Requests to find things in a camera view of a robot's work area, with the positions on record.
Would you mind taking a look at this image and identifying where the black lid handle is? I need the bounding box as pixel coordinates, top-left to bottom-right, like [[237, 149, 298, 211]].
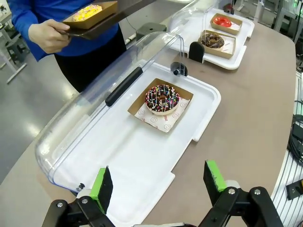
[[105, 66, 143, 107]]

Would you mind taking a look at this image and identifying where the yellow sprinkled donut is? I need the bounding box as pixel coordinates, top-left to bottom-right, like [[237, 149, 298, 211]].
[[62, 0, 118, 30]]

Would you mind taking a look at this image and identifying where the yellow sprinkle donut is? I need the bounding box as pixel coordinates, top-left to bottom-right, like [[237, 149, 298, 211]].
[[72, 4, 103, 22]]

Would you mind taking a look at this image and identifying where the red donut in box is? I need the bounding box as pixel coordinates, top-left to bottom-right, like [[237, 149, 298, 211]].
[[210, 13, 243, 36]]

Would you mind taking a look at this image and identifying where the white donut display tray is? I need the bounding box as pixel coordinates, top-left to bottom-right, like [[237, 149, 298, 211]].
[[169, 8, 256, 70], [47, 61, 222, 225]]

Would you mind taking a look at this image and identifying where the white background stand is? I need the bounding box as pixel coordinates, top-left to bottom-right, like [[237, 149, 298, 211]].
[[257, 0, 266, 23]]

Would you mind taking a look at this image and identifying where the chocolate donut in box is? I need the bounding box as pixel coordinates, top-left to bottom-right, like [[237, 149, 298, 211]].
[[200, 29, 237, 59]]

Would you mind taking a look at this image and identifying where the brown cardboard donut box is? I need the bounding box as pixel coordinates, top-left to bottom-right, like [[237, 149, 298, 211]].
[[127, 78, 194, 134]]

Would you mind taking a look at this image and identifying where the dark grey stool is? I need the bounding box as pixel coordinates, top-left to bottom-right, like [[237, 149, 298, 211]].
[[7, 35, 30, 64]]

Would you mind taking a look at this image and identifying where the person's right hand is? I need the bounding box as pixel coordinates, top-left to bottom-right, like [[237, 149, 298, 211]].
[[28, 18, 71, 54]]

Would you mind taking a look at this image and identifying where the person's right forearm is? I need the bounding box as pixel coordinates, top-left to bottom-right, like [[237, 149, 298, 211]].
[[11, 14, 45, 62]]

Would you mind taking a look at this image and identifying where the chocolate nut donut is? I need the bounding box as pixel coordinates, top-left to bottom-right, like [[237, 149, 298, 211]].
[[200, 33, 225, 50]]

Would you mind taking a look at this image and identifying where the black lid hinge support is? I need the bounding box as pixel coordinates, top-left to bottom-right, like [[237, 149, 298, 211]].
[[170, 61, 188, 77], [75, 183, 95, 201], [188, 41, 205, 64]]

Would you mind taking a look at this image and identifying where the red glazed donut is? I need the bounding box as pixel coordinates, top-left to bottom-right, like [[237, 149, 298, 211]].
[[212, 16, 232, 28]]

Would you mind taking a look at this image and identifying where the clear plastic display lid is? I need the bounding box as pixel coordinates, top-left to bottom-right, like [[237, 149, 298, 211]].
[[169, 0, 215, 59], [35, 32, 185, 190]]

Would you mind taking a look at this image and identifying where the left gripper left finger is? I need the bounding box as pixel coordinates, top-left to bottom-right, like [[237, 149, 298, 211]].
[[42, 165, 116, 227]]

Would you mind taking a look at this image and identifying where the grey background desk frame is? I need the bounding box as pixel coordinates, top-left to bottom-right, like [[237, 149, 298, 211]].
[[273, 0, 303, 43]]

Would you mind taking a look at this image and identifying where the person in blue shirt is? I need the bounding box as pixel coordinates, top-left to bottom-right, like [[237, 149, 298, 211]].
[[7, 0, 127, 93]]

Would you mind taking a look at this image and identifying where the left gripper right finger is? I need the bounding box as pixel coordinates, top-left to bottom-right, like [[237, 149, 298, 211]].
[[197, 160, 285, 227]]

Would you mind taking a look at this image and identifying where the dark red background object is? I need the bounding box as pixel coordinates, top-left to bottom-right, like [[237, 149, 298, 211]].
[[223, 2, 235, 15]]

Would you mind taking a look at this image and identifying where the dark brown serving tray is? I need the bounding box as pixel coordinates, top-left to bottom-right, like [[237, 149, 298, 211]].
[[58, 0, 157, 40]]

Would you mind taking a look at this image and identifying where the grey plastic stool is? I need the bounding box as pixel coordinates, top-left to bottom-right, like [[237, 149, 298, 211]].
[[135, 22, 168, 38]]

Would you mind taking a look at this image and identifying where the chocolate rainbow sprinkle donut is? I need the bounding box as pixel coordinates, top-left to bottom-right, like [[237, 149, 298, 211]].
[[144, 84, 181, 116]]

